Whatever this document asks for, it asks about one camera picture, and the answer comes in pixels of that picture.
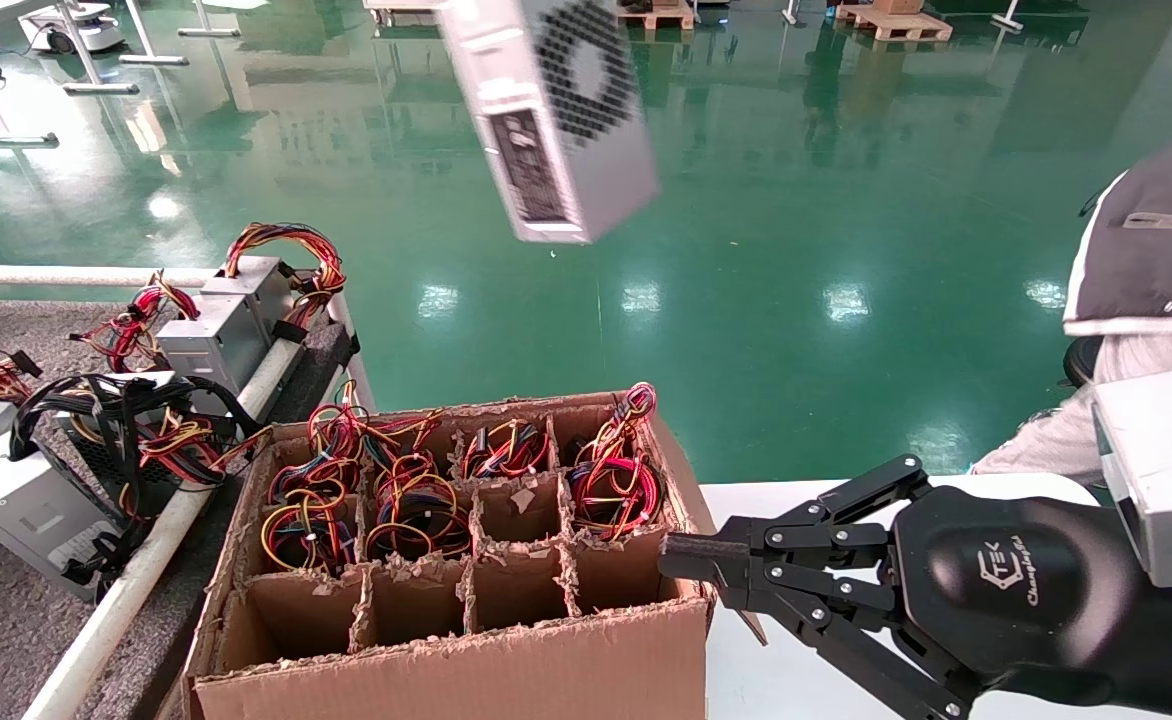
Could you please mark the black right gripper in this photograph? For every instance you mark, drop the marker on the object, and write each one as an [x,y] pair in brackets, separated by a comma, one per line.
[1006,580]

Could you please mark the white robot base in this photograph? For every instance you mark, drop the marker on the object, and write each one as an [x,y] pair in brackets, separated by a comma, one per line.
[71,25]

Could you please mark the cardboard box with dividers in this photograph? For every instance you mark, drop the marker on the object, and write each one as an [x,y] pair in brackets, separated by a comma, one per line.
[466,680]

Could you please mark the black stool with chrome base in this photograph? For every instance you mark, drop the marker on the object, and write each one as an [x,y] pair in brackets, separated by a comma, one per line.
[1081,360]

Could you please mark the person in grey jacket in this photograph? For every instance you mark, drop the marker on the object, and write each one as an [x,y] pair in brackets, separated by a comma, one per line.
[1156,270]

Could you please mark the wooden pallet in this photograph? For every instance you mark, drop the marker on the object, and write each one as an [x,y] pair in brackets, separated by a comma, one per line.
[661,17]
[894,22]

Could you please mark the white stand leg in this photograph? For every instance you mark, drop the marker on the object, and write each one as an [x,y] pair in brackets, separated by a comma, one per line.
[96,87]
[791,14]
[208,31]
[156,59]
[1006,20]
[6,137]

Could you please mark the white platform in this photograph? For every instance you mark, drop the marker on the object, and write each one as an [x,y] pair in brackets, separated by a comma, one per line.
[401,5]

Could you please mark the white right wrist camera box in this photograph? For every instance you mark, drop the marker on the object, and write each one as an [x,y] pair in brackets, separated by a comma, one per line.
[1161,470]

